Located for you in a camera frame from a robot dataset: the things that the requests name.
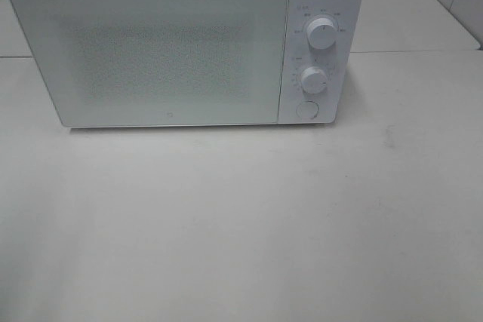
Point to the round white door release button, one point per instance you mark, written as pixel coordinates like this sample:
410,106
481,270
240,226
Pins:
307,110

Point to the white microwave knob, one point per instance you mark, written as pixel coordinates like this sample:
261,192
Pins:
321,32
313,80

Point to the white microwave door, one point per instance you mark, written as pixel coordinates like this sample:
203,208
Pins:
127,63

